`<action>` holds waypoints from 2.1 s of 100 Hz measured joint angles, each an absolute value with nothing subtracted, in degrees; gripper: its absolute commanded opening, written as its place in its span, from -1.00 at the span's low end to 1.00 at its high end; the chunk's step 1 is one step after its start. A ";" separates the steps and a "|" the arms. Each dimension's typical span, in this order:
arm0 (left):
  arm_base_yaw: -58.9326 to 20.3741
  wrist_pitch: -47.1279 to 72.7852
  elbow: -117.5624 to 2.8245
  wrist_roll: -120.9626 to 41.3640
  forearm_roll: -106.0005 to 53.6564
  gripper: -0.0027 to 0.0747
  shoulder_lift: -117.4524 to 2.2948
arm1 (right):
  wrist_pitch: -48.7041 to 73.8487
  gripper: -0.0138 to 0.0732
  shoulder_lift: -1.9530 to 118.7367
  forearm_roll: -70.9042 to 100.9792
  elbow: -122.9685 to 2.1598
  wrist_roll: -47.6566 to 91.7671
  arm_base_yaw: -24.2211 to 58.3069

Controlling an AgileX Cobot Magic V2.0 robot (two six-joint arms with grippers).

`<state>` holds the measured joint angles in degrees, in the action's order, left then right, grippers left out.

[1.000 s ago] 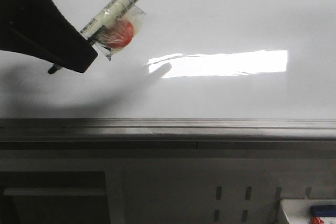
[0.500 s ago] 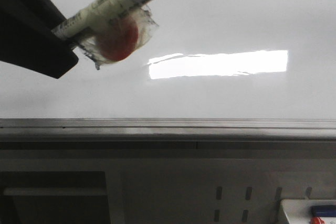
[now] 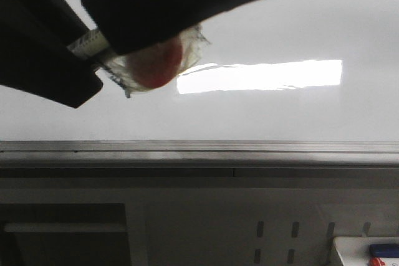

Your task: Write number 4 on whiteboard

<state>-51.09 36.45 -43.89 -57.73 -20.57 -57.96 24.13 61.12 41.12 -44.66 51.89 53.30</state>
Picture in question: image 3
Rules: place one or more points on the white marker tray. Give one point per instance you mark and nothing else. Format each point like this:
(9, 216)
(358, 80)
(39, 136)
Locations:
(355, 250)

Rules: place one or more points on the red magnet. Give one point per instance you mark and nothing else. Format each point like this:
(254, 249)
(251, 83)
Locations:
(157, 65)

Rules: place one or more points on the white whiteboard with metal frame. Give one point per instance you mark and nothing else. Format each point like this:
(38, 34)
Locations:
(281, 81)

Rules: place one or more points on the red capped marker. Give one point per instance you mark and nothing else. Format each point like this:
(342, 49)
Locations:
(383, 261)

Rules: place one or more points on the white black whiteboard marker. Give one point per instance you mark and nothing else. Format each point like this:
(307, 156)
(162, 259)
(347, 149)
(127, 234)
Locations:
(89, 45)

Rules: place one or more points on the blue capped marker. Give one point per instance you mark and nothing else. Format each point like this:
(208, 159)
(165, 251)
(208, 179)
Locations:
(384, 250)

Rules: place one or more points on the white slotted bracket panel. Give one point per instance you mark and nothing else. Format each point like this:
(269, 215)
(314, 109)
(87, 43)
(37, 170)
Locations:
(261, 233)

